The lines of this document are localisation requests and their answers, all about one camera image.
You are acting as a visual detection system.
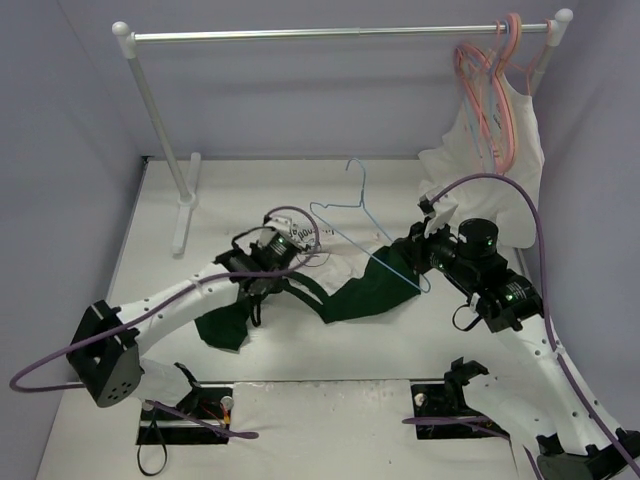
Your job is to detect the white and green t-shirt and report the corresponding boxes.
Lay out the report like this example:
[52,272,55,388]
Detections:
[193,217,426,354]

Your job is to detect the blue plastic hanger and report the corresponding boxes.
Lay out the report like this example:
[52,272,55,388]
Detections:
[305,158,431,295]

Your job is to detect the pink plastic hanger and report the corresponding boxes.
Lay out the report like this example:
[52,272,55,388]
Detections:
[470,13,522,174]

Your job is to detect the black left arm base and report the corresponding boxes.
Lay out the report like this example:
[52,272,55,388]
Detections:
[135,362,235,479]

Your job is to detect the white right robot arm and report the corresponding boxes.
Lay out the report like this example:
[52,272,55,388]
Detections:
[398,219,639,479]

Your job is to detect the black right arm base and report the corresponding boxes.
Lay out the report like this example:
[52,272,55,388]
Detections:
[407,357,509,441]

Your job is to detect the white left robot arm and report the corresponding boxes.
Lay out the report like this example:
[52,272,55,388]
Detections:
[66,226,302,420]

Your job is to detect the pink hanger under garment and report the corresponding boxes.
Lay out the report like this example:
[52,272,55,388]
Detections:
[510,19,553,97]

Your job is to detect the white hanging garment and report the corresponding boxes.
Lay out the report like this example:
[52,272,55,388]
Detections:
[418,79,545,249]

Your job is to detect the white clothes rack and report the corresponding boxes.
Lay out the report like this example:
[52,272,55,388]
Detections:
[111,8,575,260]

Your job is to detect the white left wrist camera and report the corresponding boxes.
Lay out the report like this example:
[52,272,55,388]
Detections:
[263,214,294,237]

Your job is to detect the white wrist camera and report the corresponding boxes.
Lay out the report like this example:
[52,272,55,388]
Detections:
[418,195,458,238]
[263,214,294,237]

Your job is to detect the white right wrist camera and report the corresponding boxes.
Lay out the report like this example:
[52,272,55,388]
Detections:
[418,195,458,238]

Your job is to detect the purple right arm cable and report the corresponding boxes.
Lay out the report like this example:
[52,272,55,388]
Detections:
[402,173,640,469]

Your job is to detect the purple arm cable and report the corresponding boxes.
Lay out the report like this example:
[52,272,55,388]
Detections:
[8,205,331,441]
[402,173,640,469]

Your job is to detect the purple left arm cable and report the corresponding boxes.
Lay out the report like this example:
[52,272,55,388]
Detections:
[8,205,331,441]

